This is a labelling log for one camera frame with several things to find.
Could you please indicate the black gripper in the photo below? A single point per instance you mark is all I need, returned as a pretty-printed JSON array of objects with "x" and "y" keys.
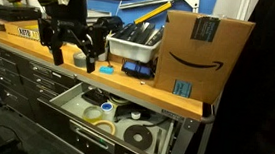
[{"x": 72, "y": 28}]

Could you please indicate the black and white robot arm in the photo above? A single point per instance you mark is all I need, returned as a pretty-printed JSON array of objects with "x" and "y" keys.
[{"x": 70, "y": 9}]

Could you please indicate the gray drawer cabinet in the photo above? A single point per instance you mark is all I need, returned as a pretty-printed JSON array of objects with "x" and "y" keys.
[{"x": 16, "y": 80}]

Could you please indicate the open gray metal drawer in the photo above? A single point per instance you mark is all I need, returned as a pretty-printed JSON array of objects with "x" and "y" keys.
[{"x": 73, "y": 125}]

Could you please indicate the small blue block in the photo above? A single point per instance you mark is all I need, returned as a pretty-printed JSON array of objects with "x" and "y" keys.
[{"x": 106, "y": 70}]

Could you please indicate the black flat device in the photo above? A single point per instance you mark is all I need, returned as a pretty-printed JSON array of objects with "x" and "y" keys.
[{"x": 94, "y": 97}]

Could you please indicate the clear yellowish tape roll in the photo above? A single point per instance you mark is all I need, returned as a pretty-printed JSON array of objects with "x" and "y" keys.
[{"x": 87, "y": 114}]

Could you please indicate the blue and white tape roll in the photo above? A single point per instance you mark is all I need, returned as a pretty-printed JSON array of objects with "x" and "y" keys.
[{"x": 107, "y": 106}]

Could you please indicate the white plastic bin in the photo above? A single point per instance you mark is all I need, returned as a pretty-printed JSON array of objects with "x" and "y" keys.
[{"x": 131, "y": 49}]

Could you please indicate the black flat panel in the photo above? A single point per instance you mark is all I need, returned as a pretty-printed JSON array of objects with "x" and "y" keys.
[
  {"x": 144, "y": 32},
  {"x": 126, "y": 32},
  {"x": 157, "y": 37}
]

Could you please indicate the greenish tape roll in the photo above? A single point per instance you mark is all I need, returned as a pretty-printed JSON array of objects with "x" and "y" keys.
[{"x": 118, "y": 101}]

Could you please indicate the blue and black pack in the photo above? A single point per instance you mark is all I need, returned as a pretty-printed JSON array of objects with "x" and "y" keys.
[{"x": 137, "y": 69}]

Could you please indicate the beige masking tape roll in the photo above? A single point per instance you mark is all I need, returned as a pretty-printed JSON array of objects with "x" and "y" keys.
[{"x": 111, "y": 126}]

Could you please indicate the black carrying case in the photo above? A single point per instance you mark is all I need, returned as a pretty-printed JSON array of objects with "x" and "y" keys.
[{"x": 11, "y": 12}]

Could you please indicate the small white cap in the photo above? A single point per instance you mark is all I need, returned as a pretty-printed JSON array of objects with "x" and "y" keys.
[{"x": 135, "y": 115}]

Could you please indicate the yellow spirit level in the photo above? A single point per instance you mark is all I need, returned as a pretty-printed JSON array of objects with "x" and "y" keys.
[{"x": 153, "y": 12}]

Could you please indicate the black tape roll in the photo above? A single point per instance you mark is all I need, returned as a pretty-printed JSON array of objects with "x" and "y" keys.
[{"x": 130, "y": 141}]

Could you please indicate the cardboard shipping box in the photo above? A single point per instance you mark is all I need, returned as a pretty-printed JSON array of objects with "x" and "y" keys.
[{"x": 196, "y": 48}]

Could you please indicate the gray duct tape roll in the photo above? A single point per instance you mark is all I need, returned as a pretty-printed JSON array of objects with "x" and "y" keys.
[{"x": 78, "y": 59}]

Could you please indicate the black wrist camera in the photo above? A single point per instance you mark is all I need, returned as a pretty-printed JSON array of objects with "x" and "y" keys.
[{"x": 110, "y": 22}]

